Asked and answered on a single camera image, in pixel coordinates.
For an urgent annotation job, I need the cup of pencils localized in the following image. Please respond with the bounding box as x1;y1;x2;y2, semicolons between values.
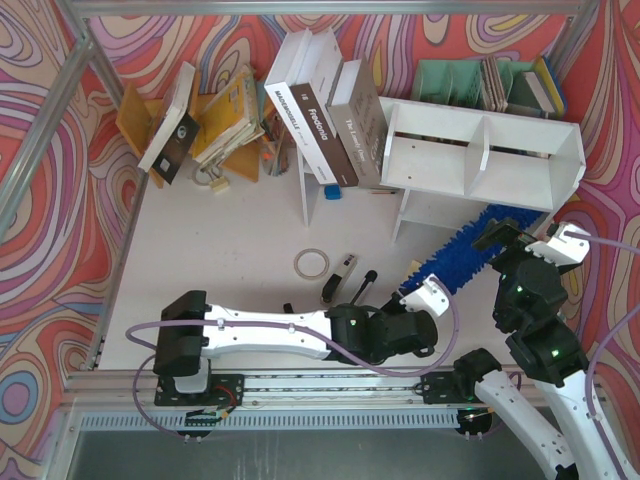
260;111;292;177

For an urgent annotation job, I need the grey Lonely Ones book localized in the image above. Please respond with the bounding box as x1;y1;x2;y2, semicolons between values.
328;59;388;188

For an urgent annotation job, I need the blue microfiber duster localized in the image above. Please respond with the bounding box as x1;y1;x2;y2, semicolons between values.
399;204;543;295

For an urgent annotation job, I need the blue and yellow book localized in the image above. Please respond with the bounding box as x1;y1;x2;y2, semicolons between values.
523;56;567;119

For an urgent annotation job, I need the small blue box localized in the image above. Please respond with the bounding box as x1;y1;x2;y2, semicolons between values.
323;185;342;201

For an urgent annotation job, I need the black and white book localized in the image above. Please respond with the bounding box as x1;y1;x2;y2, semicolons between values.
138;62;200;184

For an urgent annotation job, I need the roll of masking tape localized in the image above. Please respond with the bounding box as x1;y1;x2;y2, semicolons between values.
293;248;330;280

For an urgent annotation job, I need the white black marker pen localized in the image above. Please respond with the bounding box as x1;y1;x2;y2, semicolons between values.
350;270;378;305

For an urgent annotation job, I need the stack of yellow books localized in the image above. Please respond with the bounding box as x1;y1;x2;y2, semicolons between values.
192;65;264;166

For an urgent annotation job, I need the grey black stapler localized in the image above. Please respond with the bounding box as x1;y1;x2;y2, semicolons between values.
321;254;358;305

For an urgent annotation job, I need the white bookshelf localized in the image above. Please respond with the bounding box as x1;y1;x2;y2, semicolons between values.
380;97;586;231

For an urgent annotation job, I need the brown Fredonia book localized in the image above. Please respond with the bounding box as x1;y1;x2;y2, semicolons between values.
291;82;358;187

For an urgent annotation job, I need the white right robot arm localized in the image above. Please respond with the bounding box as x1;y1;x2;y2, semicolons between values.
453;218;639;479

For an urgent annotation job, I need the white Mademoiselle book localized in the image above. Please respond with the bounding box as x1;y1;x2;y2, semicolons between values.
264;29;354;187

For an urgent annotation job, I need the white book support stand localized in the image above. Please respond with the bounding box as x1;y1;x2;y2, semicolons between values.
296;148;321;227

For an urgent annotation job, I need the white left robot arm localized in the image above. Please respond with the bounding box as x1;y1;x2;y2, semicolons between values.
125;275;460;396

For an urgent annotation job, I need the green desk organizer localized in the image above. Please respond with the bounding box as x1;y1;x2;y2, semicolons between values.
410;55;535;113

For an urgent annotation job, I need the metal rail with mounts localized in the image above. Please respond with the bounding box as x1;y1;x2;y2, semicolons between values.
152;370;473;409

